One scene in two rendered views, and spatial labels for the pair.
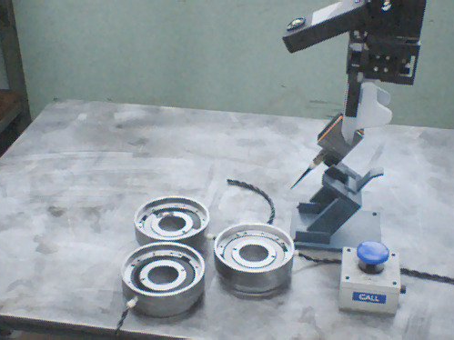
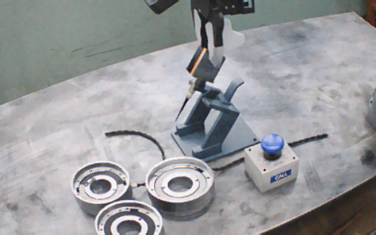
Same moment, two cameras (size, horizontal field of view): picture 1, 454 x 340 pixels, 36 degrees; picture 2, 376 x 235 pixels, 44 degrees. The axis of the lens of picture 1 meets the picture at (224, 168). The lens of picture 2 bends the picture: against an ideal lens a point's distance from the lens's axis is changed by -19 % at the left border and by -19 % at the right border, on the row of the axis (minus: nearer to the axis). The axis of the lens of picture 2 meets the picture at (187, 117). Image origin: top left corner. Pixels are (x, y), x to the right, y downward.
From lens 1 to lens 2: 0.29 m
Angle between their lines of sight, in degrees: 23
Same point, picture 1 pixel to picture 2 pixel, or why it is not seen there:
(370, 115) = (230, 40)
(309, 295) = (236, 194)
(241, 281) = (188, 209)
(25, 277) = not seen: outside the picture
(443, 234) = (284, 109)
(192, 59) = not seen: outside the picture
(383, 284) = (288, 161)
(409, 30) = not seen: outside the picture
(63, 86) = not seen: outside the picture
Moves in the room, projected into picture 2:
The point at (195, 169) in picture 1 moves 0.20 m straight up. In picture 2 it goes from (75, 135) to (57, 47)
